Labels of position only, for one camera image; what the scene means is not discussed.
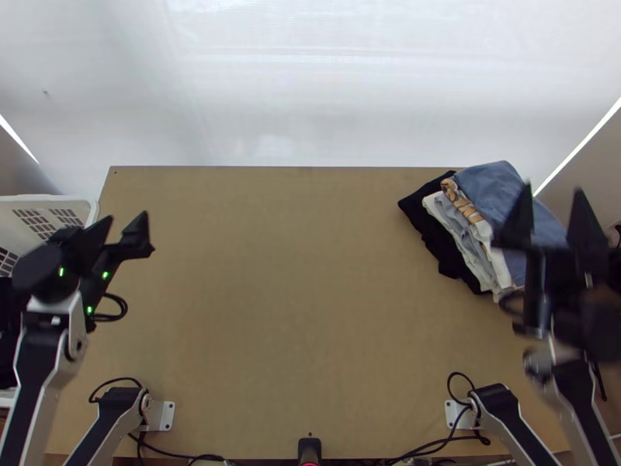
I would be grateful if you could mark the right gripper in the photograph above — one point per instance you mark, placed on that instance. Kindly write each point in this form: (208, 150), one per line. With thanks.
(572, 272)

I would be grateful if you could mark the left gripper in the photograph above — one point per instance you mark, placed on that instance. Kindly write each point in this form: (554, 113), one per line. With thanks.
(107, 253)

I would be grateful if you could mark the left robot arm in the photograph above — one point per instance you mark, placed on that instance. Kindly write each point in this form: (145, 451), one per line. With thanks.
(46, 340)

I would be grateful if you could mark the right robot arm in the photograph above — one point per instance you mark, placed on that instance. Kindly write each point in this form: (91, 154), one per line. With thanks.
(572, 388)

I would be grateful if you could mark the pile of folded clothes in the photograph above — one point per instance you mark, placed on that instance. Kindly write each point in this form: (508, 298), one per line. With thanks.
(485, 189)

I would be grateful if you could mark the white laundry basket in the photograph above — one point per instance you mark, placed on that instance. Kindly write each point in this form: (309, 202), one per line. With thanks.
(29, 206)

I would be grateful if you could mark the black mount post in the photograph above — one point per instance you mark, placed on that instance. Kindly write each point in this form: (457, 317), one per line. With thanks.
(309, 451)

